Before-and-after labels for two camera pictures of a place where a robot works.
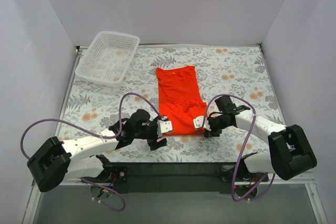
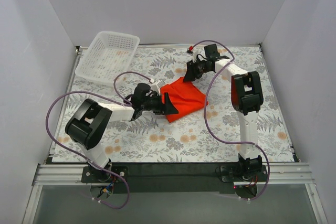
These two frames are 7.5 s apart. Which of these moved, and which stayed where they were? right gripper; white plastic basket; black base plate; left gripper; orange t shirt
Moved: left gripper; orange t shirt; right gripper
Stayed: white plastic basket; black base plate
